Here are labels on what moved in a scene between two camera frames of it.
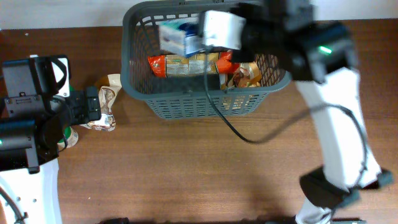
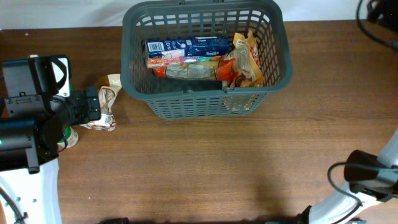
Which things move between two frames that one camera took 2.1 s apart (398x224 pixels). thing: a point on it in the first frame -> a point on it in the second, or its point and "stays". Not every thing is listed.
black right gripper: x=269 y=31 -> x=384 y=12
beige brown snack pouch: x=107 y=94 stays
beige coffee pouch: x=247 y=75 stays
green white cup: x=71 y=137 stays
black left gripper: x=79 y=104 stays
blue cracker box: x=181 y=36 -> x=160 y=53
